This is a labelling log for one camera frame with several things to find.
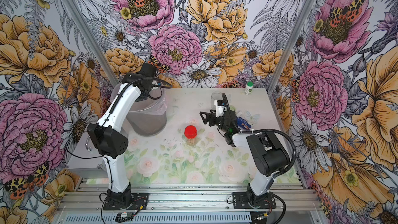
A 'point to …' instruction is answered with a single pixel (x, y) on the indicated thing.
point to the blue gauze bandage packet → (243, 123)
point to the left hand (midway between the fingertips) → (129, 89)
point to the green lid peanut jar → (215, 96)
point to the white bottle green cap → (248, 90)
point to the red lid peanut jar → (190, 132)
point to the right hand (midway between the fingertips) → (204, 114)
